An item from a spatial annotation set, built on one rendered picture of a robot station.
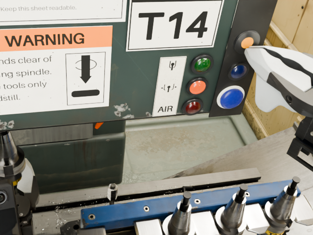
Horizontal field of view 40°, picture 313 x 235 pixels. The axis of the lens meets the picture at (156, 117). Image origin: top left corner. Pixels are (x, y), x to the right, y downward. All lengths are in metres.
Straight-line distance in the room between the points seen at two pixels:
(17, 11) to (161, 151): 1.50
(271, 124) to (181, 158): 0.41
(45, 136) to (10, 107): 0.94
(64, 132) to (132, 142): 0.54
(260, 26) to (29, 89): 0.26
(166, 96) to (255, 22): 0.13
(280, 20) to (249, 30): 1.32
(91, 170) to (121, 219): 0.76
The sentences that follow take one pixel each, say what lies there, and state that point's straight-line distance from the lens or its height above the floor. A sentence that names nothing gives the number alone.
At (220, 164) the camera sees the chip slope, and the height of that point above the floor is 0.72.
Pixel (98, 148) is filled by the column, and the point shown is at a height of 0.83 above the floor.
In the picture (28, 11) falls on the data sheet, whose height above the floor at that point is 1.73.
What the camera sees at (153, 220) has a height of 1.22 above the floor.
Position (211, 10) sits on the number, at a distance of 0.46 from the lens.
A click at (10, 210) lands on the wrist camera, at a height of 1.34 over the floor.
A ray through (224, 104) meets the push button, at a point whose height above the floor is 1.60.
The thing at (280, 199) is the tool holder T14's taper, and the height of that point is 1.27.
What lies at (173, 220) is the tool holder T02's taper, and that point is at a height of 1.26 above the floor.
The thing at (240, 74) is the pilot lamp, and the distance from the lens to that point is 0.52.
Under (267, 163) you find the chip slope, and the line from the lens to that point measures 1.66.
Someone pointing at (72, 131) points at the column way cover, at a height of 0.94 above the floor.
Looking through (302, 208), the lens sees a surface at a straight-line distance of 0.99.
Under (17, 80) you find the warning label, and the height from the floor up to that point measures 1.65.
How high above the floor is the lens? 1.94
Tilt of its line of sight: 42 degrees down
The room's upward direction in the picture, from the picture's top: 9 degrees clockwise
